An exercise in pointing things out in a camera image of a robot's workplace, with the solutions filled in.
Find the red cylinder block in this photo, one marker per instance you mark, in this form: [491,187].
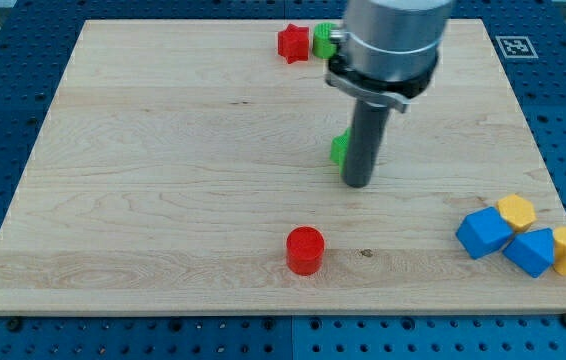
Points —
[305,248]

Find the green cylinder block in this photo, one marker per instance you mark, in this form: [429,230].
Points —
[322,47]

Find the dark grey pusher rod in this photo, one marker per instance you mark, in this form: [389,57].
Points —
[366,132]

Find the white fiducial marker tag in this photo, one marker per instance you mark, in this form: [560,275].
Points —
[516,47]

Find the red star block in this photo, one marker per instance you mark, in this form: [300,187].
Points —
[293,43]

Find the blue cube block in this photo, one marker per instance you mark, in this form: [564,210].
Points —
[483,232]

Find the wooden board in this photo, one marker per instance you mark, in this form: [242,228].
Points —
[177,156]

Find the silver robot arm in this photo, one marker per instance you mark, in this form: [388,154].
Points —
[387,50]

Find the blue triangle block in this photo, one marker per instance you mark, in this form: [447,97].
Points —
[532,251]

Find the green star block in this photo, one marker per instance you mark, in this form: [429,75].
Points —
[338,150]

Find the yellow hexagon block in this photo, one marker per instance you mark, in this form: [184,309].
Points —
[518,212]

